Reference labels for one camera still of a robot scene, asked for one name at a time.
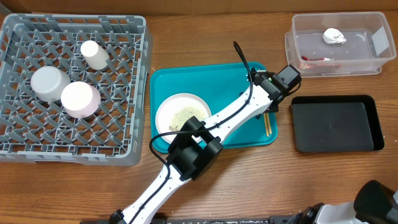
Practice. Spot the white round plate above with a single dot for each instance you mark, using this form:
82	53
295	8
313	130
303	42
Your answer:
177	109

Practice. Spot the clear plastic storage bin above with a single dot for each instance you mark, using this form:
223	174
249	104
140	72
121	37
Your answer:
369	43

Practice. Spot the teal plastic serving tray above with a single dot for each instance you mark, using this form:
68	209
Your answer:
218	85

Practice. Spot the red snack wrapper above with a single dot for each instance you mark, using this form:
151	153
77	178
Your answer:
319	62

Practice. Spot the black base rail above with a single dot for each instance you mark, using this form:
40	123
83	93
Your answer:
270	220

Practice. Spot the grey ceramic bowl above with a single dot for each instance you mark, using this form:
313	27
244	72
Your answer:
48	83

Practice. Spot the white tissue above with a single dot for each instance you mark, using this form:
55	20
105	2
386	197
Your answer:
333	36

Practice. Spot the pink cup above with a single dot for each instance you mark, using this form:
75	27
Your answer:
80	100

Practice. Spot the white cup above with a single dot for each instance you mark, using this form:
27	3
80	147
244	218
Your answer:
94	55

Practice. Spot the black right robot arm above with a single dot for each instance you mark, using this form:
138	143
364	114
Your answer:
374	204

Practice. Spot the black rectangular tray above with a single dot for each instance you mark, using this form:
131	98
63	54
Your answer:
338	123

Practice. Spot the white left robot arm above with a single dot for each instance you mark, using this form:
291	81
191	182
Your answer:
198	144

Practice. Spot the grey plastic dishwasher rack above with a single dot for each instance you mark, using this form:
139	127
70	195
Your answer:
33	130

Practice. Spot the wooden chopstick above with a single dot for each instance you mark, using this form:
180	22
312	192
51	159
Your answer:
266	122
269	127

